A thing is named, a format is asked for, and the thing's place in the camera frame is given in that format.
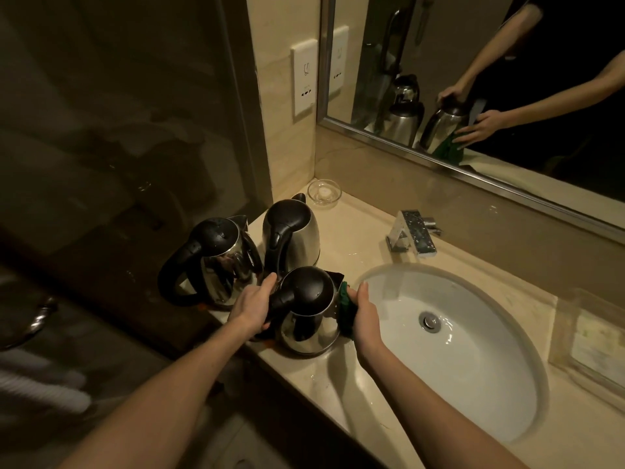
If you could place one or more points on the person's left hand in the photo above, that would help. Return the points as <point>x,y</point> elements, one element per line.
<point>250,306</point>

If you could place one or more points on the person's right hand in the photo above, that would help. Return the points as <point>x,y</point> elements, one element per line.
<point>365,323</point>

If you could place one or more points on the person's right thumb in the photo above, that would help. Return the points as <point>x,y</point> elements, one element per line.
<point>363,294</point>

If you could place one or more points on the person's left thumb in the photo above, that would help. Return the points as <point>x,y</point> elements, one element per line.
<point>266,285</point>

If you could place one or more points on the green cleaning cloth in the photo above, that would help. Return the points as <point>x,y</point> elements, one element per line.
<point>347,307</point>

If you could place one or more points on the steel kettle with domed lid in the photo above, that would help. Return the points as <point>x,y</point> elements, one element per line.
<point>306,310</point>

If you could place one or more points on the person's left forearm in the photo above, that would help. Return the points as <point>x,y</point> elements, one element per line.
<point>161,395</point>

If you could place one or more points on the person's right forearm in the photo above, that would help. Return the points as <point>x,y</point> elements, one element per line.
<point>429,410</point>

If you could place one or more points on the tall steel kettle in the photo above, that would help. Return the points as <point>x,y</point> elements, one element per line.
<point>289,235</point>

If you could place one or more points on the chrome sink drain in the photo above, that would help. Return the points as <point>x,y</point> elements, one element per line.
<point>430,321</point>

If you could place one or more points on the chrome faucet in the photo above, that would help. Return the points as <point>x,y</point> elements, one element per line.
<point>413,231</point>

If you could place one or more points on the white oval sink basin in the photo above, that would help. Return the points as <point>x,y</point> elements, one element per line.
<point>459,336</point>

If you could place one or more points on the clear glass soap dish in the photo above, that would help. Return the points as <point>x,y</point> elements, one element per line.
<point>324,191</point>

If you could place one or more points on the glass shower door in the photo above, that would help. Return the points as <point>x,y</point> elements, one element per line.
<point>122,156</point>

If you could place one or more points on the clear acrylic tray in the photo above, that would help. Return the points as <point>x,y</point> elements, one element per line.
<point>588,336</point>

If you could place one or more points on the white towel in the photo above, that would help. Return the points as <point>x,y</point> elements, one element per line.
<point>41,385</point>

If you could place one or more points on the white wall socket plate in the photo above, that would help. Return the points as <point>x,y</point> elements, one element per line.
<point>304,78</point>

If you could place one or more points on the wall mirror with metal frame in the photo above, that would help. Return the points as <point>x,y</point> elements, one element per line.
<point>468,73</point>

